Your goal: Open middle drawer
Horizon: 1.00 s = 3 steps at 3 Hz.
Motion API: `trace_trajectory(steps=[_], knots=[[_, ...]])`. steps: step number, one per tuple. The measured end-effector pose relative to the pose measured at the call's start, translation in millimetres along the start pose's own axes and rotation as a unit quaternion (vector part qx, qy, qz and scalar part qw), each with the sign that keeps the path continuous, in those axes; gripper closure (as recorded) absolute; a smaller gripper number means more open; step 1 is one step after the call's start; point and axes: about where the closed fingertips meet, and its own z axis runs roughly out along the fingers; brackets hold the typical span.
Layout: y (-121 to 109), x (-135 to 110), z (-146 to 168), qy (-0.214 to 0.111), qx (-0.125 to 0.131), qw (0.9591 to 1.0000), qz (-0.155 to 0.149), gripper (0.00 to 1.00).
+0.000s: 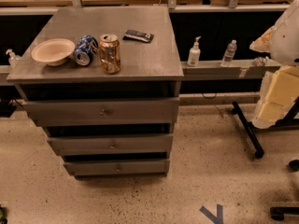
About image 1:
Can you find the crumpled white paper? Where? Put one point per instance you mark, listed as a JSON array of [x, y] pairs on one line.
[[261, 61]]

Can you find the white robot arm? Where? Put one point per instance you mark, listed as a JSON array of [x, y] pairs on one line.
[[279, 90]]

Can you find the white pump lotion bottle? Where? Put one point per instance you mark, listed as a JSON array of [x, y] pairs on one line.
[[194, 53]]

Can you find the orange soda can upright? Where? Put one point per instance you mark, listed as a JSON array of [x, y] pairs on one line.
[[109, 51]]

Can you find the dark snack bar wrapper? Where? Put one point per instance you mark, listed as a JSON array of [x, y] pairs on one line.
[[138, 36]]

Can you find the white bowl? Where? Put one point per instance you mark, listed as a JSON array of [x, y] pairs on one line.
[[53, 52]]

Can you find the grey drawer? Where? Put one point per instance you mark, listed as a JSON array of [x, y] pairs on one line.
[[111, 144], [124, 167], [102, 111]]

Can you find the grey bottom drawer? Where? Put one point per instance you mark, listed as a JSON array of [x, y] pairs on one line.
[[124, 167]]

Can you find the clear water bottle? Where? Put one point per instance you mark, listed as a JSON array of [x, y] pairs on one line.
[[229, 54]]

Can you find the grey top drawer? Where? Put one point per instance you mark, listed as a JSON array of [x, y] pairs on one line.
[[102, 111]]

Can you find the grey wooden drawer cabinet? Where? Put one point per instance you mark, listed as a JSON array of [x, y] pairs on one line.
[[148, 70]]

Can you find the blue soda can lying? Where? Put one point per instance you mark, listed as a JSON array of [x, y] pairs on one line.
[[85, 50]]

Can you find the black metal stand frame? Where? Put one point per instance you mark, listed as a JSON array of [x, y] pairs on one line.
[[290, 121]]

